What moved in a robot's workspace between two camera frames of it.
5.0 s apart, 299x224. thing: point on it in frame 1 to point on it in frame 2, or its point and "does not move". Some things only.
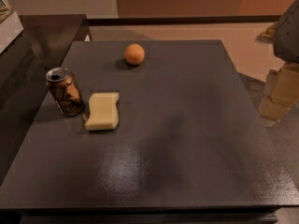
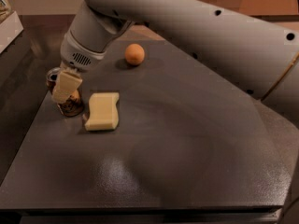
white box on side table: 9,31 does not move
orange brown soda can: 66,91 does not move
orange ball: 135,54 does not move
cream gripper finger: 281,92 to 79,57
